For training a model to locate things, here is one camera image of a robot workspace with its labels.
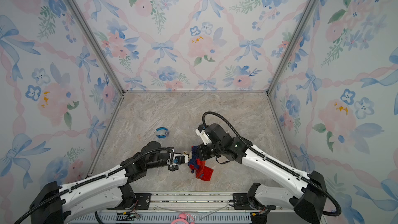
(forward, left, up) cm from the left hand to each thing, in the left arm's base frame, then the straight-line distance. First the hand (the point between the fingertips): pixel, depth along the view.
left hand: (189, 152), depth 73 cm
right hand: (-1, -3, +2) cm, 4 cm away
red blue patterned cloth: (-7, -7, -7) cm, 12 cm away
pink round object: (-25, +3, -15) cm, 29 cm away
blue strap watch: (+20, +19, -15) cm, 31 cm away
